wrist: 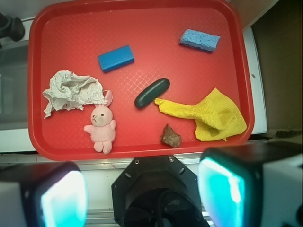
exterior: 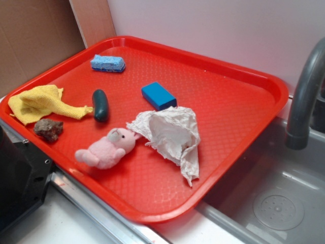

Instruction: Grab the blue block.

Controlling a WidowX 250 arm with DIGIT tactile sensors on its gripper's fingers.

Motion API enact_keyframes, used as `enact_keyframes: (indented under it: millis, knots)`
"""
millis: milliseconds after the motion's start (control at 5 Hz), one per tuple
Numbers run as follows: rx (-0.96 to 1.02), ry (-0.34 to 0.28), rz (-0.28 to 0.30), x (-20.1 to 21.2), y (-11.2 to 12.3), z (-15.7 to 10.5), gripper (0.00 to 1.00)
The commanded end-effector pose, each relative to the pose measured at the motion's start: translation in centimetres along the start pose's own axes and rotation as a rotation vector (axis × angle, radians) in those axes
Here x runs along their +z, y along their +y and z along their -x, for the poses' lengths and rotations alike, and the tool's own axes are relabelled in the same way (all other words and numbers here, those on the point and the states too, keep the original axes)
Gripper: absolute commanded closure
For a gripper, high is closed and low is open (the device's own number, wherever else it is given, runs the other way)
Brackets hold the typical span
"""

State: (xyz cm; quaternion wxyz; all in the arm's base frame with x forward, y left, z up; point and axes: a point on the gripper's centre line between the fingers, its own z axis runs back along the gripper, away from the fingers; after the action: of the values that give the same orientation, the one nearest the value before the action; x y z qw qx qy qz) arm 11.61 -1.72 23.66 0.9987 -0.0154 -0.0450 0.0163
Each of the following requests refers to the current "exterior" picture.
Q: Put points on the grey sink faucet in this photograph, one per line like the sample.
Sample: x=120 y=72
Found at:
x=307 y=107

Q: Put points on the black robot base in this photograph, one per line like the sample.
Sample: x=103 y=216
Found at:
x=25 y=175

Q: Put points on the grey plastic sink basin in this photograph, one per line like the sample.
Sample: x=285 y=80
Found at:
x=272 y=194

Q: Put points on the dark green pickle toy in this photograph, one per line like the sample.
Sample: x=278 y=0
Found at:
x=100 y=105

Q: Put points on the crumpled white cloth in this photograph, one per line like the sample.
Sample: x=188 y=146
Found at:
x=174 y=134

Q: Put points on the brown rock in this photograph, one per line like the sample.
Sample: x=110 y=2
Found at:
x=48 y=129

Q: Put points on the blue rectangular block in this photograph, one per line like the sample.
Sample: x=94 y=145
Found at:
x=158 y=96

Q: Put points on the light blue sponge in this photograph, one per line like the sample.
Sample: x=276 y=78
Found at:
x=111 y=64

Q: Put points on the pink plush bunny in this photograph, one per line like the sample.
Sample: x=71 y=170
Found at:
x=109 y=150

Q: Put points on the yellow knitted cloth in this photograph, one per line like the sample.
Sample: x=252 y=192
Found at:
x=32 y=105

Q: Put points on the red plastic tray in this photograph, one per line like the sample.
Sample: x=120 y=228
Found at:
x=233 y=105

